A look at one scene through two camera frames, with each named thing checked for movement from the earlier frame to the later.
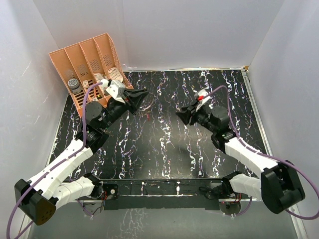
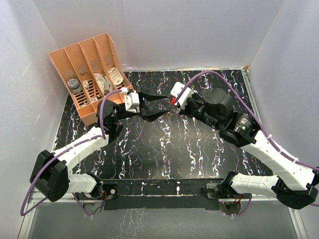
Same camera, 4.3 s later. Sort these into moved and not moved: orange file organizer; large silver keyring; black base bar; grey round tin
Moved: large silver keyring
Not moved: orange file organizer; black base bar; grey round tin
